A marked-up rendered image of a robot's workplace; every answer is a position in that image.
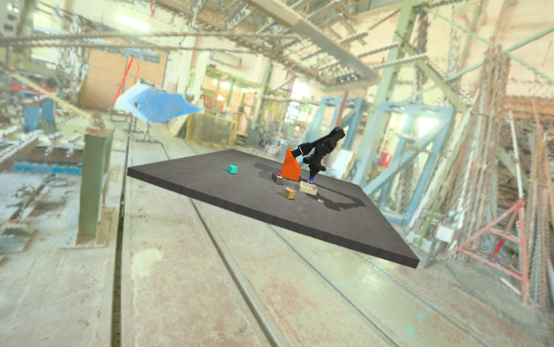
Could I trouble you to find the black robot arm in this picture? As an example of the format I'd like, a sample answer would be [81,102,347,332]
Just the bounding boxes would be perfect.
[291,127,345,164]

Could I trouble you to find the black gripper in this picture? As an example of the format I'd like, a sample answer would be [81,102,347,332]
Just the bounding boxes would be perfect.
[308,153,326,179]

